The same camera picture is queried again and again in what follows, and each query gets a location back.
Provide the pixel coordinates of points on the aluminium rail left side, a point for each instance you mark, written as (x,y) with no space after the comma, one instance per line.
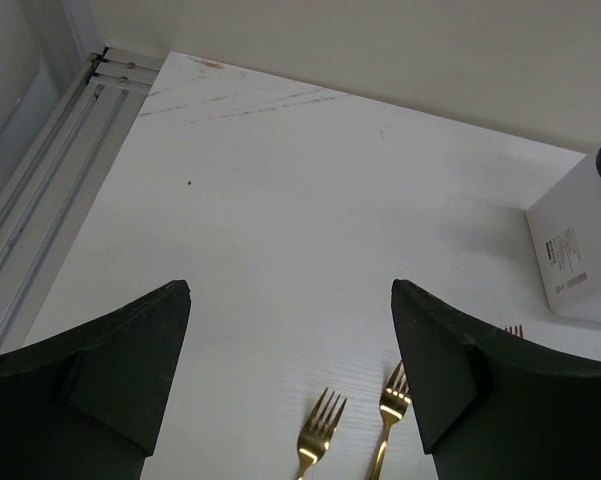
(47,199)

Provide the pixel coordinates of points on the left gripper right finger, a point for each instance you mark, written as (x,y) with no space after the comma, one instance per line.
(491,405)

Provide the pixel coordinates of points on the white three-compartment utensil holder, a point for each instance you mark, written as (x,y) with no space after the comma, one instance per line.
(565,226)

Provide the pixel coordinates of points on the rose gold fork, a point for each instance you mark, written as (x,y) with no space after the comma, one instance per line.
(515,330)

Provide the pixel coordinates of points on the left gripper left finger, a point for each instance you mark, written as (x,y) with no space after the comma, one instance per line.
(89,402)

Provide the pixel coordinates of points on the gold fork green handle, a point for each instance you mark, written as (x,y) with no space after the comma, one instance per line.
(394,403)
(317,432)

